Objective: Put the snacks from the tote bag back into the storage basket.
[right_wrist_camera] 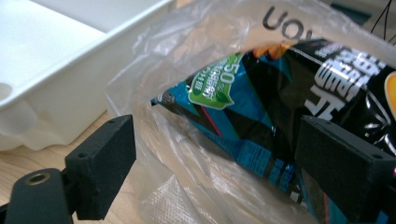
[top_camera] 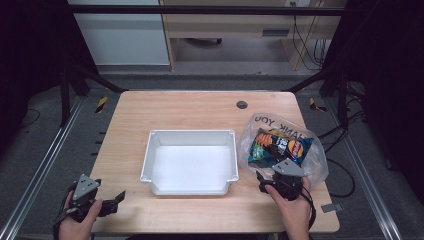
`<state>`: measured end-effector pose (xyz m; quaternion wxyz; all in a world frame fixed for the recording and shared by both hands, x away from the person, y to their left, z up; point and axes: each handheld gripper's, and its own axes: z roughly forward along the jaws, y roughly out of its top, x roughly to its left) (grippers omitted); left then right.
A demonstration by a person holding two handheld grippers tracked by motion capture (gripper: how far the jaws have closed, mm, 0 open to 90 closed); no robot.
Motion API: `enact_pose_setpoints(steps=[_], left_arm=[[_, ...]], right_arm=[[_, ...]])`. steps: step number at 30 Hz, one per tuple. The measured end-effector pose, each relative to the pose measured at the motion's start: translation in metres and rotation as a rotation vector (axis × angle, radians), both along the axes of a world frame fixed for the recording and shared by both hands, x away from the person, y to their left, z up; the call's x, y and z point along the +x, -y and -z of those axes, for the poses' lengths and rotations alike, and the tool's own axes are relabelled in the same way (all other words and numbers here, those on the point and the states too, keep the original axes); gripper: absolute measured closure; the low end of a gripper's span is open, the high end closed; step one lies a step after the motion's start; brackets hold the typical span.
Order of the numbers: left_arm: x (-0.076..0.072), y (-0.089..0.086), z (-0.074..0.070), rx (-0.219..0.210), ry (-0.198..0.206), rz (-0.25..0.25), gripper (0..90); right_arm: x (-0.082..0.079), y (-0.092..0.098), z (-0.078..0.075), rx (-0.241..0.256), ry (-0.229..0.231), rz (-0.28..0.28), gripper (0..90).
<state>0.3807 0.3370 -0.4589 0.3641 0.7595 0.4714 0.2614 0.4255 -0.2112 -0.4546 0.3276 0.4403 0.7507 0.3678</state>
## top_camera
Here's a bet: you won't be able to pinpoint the black floor cables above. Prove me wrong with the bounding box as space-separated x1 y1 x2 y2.
316 82 368 200

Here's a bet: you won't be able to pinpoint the grey tape piece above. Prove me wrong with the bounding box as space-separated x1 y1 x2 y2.
320 202 344 214

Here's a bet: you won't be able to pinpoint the white cabinet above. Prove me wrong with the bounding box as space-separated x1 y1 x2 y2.
68 0 171 66

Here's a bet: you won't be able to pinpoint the black hanging cables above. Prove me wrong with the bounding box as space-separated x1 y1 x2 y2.
291 14 330 72

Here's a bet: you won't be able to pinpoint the person's left hand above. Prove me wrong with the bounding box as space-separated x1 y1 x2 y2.
58 192 103 240

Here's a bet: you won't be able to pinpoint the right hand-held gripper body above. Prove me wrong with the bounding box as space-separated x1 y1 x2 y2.
257 158 312 202

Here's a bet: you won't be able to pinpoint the person's right hand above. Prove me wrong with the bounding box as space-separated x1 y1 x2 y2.
264 177 313 240

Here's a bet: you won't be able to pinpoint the black metal frame strut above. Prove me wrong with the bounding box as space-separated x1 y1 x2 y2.
282 65 350 129
59 62 130 128

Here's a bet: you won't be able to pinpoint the white plastic bin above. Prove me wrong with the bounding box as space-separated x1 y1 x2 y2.
139 129 240 197

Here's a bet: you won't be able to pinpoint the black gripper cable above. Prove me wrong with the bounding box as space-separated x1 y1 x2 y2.
51 184 75 240
299 186 317 232

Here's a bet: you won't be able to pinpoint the black curtain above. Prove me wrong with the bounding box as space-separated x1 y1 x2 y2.
322 0 424 204
0 0 100 158

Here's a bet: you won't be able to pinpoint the aluminium floor rail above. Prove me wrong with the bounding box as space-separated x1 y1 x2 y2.
323 99 405 240
0 95 85 240

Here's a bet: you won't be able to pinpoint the blue-green snack packet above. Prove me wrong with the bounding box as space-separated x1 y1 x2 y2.
247 128 285 169

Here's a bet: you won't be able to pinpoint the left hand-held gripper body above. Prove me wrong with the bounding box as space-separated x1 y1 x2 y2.
53 173 102 225

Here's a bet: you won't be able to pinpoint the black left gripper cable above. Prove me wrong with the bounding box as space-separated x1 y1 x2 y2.
51 184 75 240

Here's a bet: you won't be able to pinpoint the dark chips packet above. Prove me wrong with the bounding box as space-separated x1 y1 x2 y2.
273 132 315 167

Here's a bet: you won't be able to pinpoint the black metal crossbar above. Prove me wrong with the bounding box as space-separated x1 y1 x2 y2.
68 5 346 17

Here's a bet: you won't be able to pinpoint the yellow black tape strip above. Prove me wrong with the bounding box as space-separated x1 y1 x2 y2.
307 97 328 113
94 96 110 115

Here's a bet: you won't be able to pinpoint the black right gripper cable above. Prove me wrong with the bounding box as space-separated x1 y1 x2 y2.
299 186 317 232

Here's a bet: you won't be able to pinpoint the clear plastic bag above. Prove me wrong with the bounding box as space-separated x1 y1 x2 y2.
237 112 330 188

